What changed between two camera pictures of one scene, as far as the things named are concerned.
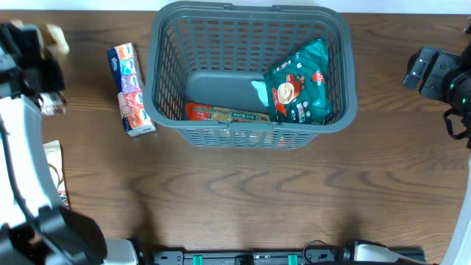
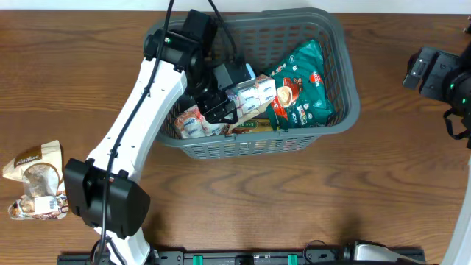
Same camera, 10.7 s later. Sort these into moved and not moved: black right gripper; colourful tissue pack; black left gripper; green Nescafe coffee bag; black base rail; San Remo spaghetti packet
Moved: colourful tissue pack; San Remo spaghetti packet; black left gripper
Not moved: black right gripper; black base rail; green Nescafe coffee bag
